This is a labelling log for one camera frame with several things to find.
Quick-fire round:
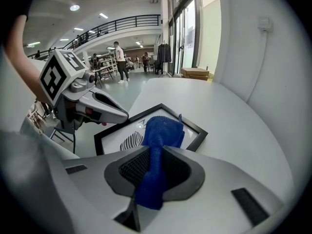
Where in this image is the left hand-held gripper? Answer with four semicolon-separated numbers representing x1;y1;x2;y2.
39;48;130;134

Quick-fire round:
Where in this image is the clothes rack with dark jackets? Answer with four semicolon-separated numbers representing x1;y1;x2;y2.
156;40;173;78

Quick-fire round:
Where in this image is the white table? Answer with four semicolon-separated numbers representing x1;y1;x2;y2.
128;78;294;204

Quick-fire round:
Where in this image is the white wall socket box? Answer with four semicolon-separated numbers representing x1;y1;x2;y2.
257;17;273;32

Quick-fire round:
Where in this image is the person's left forearm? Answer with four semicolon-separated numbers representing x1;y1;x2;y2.
4;15;53;104

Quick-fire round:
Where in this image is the flat cardboard box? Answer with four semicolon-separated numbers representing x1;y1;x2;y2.
182;74;209;81
180;67;210;77

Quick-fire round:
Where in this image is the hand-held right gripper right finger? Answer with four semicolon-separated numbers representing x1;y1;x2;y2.
137;145;285;234

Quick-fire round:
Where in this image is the blue cloth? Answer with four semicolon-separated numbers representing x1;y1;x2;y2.
135;116;185;211

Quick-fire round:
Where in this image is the glass door with dark frame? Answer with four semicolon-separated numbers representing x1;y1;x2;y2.
168;0;221;78

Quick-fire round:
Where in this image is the black picture frame nature print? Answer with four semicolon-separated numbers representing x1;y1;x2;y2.
94;103;209;156

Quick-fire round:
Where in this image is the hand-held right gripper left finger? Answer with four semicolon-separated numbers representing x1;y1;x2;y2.
52;145;151;233

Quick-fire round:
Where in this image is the white shelf unit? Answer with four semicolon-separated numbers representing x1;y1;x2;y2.
99;52;118;73

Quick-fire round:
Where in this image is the black balcony railing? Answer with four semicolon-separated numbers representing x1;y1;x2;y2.
28;14;161;59

